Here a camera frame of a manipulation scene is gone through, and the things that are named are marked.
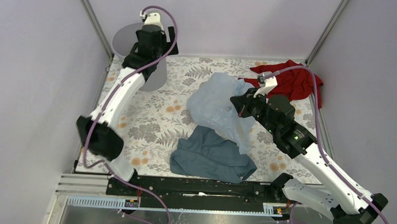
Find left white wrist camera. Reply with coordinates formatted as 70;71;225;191
139;11;164;31

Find grey plastic trash bin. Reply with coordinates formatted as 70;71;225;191
111;22;171;92

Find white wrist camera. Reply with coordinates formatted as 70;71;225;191
253;74;278;98
139;11;164;31

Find floral patterned table mat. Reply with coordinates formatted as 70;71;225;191
116;56;318;184

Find light blue plastic trash bag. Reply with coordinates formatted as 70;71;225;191
186;72;255;154

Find red cloth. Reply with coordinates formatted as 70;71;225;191
250;60;314;101

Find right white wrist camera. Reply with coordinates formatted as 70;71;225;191
253;74;278;98

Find blue-grey cloth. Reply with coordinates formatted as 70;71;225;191
170;126;257;184

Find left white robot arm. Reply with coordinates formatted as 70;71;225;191
76;23;178;195

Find aluminium slotted rail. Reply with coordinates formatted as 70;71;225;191
67;196;283;218

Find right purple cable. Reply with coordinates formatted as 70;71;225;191
254;63;397;224

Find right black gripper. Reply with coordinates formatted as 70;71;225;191
228;85;280;136

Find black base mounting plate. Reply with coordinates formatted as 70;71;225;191
106;175;293;211

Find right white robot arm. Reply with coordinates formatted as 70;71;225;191
230;88;388;224

